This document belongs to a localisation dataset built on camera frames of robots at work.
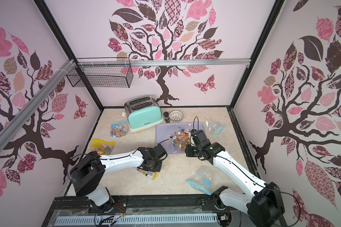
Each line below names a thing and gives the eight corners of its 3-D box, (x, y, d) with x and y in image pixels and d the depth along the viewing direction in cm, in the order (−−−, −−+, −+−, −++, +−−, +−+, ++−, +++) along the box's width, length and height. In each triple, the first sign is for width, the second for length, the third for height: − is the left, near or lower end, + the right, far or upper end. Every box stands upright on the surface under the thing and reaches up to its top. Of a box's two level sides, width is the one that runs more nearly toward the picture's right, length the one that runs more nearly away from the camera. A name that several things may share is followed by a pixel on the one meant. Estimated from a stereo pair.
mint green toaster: (127, 131, 106) (120, 116, 92) (132, 111, 120) (127, 95, 106) (161, 131, 106) (160, 116, 92) (163, 111, 120) (161, 95, 106)
